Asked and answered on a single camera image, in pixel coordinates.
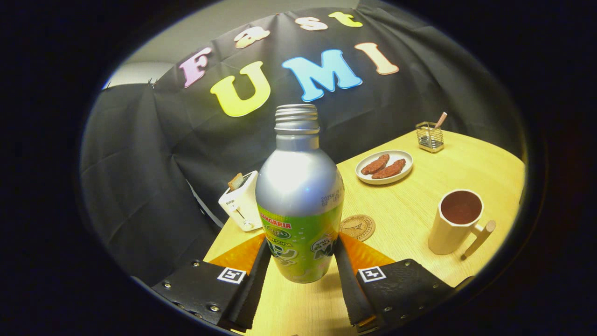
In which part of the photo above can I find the silver green juice bottle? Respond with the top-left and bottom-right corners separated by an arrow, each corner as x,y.
255,104 -> 345,284

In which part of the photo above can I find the brown sausage piece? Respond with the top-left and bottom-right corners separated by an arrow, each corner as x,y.
372,159 -> 406,180
361,154 -> 390,175

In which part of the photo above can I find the white toaster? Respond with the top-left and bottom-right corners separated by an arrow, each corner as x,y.
218,170 -> 263,232

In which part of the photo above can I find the white plate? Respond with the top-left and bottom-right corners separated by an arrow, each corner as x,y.
355,150 -> 414,185

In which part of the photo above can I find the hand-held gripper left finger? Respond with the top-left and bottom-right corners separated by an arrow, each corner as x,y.
152,232 -> 272,333

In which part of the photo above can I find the wooden table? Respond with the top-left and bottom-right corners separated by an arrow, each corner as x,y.
204,130 -> 527,336

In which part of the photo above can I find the round wooden coaster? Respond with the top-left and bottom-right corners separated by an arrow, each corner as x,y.
339,214 -> 376,242

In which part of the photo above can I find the cream cup with wooden handle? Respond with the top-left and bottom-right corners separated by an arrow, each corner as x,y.
428,189 -> 497,261

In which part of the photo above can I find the wire mesh holder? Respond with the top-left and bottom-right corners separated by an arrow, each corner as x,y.
416,121 -> 444,154

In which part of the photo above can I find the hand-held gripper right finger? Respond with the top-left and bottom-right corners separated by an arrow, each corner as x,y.
333,232 -> 455,333

